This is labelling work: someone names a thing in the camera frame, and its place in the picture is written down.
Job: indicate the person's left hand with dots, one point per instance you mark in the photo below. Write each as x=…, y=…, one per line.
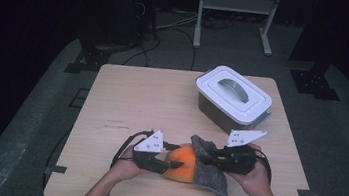
x=125, y=171

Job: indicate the grey fluffy cloth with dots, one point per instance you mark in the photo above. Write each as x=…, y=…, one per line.
x=212, y=181

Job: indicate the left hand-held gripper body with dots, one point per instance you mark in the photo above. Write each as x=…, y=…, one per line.
x=151, y=144

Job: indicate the person's right hand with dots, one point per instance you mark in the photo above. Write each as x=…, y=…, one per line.
x=257, y=183

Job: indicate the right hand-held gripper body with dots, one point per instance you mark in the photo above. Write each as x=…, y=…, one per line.
x=238, y=161

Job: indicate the orange plush toy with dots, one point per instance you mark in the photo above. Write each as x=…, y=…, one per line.
x=182, y=166

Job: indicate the black tape strip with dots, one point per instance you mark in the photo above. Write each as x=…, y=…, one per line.
x=307, y=193
x=58, y=169

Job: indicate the black stand base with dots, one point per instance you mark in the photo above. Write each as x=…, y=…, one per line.
x=313, y=83
x=91, y=59

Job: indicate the clear grey storage box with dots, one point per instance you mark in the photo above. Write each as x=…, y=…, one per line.
x=217, y=115

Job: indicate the white metal stand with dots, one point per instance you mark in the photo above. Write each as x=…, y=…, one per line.
x=237, y=4

